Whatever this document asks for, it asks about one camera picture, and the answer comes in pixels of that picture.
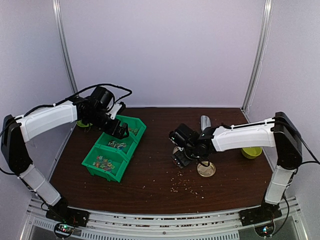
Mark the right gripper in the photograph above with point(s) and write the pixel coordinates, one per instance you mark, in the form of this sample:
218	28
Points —
181	161

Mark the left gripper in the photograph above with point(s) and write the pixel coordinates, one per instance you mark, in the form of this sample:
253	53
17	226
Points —
112	130

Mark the green bin compartment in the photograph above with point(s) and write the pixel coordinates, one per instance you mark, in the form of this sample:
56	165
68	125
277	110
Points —
135	126
128	152

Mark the gold jar lid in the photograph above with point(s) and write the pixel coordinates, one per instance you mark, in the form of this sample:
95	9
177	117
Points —
206	170

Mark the green bin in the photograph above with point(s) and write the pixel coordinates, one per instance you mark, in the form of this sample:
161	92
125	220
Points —
118	160

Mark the metal scoop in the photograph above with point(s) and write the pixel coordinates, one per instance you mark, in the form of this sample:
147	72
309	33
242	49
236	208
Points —
205	122

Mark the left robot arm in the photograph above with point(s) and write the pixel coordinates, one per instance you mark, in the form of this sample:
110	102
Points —
17	131

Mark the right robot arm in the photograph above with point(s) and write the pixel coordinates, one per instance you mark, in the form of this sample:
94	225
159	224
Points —
276	132

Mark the yellow candies pile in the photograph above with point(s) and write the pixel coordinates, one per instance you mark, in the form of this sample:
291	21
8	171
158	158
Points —
134	131

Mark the lollipop candies pile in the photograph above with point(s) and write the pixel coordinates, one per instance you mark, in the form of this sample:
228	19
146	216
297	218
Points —
117	145

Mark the star candies pile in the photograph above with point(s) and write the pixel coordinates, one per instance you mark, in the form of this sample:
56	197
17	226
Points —
104	163

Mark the green bowl behind bins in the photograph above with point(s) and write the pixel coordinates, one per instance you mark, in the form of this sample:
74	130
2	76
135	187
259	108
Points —
82	125

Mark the green bowl right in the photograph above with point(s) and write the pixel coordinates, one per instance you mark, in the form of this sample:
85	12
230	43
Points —
251	152

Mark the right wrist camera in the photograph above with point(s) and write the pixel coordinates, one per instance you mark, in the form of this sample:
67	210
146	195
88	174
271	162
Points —
183	136

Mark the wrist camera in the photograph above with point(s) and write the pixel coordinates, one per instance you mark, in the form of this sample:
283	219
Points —
183	136
101	97

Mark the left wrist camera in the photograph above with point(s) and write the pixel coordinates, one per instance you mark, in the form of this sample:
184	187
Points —
101	97

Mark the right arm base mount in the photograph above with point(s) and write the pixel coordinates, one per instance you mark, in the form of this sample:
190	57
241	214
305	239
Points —
258	215

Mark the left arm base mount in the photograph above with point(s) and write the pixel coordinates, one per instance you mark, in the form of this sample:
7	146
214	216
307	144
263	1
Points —
73	217

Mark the left aluminium corner post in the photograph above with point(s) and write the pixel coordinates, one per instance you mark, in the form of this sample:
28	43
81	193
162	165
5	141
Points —
63	43

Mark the aluminium corner post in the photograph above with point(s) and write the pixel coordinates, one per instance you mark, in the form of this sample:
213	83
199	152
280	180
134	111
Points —
63	43
261	47

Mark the aluminium front rail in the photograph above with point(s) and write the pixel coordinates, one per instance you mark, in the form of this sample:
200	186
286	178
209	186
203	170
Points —
217	225

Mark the right aluminium corner post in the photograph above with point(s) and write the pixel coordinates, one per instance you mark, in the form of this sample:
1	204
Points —
261	47

